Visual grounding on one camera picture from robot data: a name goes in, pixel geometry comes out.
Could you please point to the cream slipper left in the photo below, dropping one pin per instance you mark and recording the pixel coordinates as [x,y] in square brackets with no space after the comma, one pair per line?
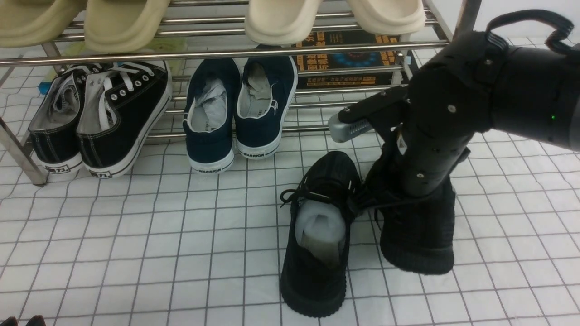
[280,22]

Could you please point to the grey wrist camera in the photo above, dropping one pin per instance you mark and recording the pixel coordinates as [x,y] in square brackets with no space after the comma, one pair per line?
[342,132]

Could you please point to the black canvas sneaker right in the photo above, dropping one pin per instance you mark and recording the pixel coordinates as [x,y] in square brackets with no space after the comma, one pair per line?
[121,107]

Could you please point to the black knit sneaker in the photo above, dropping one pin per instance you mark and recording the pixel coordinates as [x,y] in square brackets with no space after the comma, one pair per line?
[313,277]
[417,234]

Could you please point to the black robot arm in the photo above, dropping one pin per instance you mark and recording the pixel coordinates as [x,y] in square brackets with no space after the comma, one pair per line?
[536,95]

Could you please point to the yellow-green slipper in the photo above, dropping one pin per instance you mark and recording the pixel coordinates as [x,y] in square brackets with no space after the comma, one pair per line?
[33,22]
[122,26]

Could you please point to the navy Warrior sneaker left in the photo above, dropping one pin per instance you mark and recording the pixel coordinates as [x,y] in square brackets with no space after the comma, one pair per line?
[212,95]

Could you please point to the blue object behind rack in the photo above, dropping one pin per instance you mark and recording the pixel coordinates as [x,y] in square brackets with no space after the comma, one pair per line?
[44,87]

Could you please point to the navy warrior sneaker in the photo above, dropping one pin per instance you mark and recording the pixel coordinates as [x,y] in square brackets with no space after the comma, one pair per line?
[212,95]
[268,85]

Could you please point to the yellow-green slipper far left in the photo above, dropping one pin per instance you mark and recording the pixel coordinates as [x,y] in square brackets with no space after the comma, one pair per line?
[33,22]

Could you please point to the black canvas sneaker left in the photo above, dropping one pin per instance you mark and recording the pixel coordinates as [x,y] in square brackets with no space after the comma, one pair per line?
[52,129]

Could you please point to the stainless steel shoe rack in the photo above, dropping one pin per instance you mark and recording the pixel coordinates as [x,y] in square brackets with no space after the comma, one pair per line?
[21,147]

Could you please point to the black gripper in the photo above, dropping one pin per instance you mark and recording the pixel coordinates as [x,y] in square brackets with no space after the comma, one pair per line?
[434,117]

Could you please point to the navy Warrior sneaker right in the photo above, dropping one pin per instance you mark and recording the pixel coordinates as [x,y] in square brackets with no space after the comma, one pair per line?
[268,85]

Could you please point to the cream slipper right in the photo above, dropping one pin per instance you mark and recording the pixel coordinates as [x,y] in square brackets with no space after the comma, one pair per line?
[389,17]

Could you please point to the black canvas sneaker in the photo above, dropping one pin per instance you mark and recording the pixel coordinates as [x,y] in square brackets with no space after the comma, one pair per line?
[52,129]
[121,107]

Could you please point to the white grid floor cloth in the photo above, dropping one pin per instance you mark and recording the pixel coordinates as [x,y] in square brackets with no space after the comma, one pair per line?
[162,246]

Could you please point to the cream slipper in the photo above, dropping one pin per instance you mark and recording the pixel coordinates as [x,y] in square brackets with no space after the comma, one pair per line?
[389,17]
[280,22]

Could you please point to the black box orange print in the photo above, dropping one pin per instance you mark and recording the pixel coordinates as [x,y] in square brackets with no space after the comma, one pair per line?
[349,61]

